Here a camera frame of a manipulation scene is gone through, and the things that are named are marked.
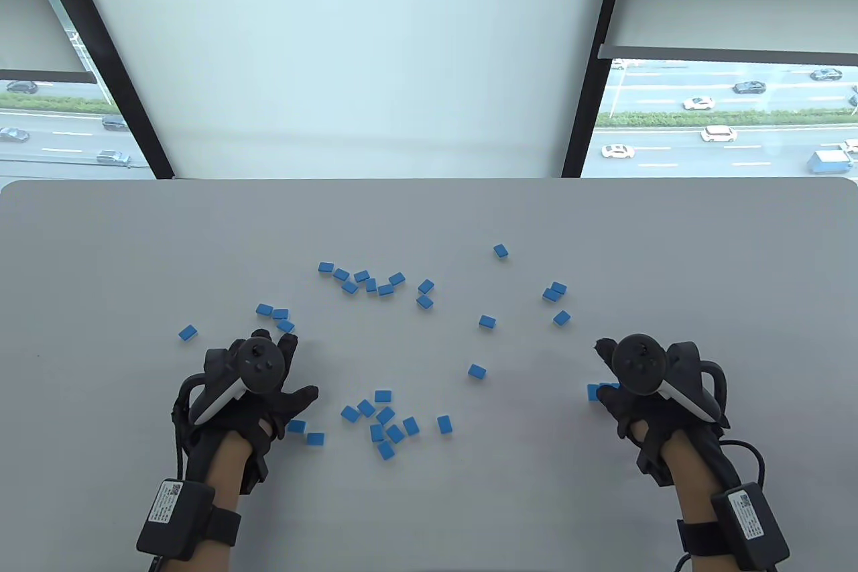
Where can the black white handheld controller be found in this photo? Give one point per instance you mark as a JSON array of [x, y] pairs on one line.
[[640, 361], [259, 363]]

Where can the person's right hand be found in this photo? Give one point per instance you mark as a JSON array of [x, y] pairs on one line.
[[627, 414]]

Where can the blue mahjong tiles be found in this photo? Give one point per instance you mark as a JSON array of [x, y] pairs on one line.
[[384, 395]]

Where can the person's left hand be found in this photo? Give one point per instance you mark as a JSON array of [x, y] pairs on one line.
[[293, 404]]

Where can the black window frame pillar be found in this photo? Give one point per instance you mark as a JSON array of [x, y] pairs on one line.
[[596, 62], [100, 55]]

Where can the wide white roller blind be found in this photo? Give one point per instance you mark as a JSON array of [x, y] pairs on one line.
[[335, 49]]

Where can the blue mahjong tile wall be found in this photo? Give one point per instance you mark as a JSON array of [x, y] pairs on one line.
[[595, 392]]

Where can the person's left forearm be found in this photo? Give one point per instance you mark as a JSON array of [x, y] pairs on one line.
[[229, 468]]

